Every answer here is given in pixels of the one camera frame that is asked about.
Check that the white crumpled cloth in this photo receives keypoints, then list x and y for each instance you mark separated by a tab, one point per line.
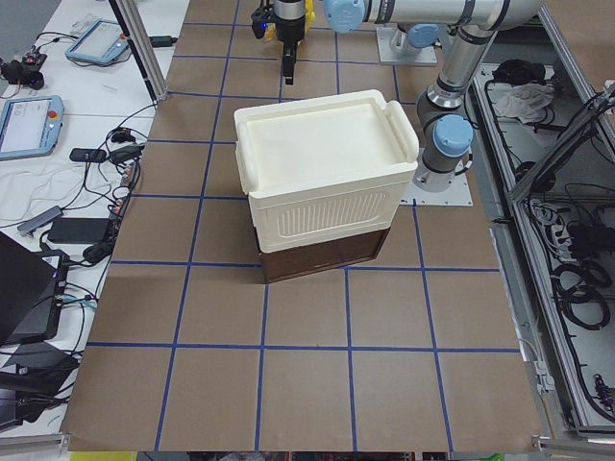
527	103

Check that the wooden drawer cabinet frame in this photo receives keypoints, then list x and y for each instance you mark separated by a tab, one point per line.
319	257

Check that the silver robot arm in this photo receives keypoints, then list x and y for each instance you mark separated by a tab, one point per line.
476	23

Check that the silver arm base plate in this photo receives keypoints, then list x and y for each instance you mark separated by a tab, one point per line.
457	193

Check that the grey usb hub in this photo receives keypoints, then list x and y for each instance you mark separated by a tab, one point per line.
43	219

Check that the lower blue teach pendant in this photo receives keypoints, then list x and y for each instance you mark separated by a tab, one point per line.
30	127

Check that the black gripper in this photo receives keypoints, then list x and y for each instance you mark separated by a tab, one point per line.
289	25

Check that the aluminium frame post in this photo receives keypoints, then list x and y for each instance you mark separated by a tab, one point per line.
133	29

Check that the black power adapter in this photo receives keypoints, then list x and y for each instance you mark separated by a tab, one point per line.
67	230

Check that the cream plastic storage box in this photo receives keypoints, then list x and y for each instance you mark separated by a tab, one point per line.
324	168

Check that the black laptop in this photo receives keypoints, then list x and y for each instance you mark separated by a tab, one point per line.
32	285

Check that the blue teach pendant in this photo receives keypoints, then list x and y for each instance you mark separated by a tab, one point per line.
30	127
101	44

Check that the upper blue teach pendant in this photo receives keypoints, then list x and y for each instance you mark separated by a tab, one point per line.
101	44

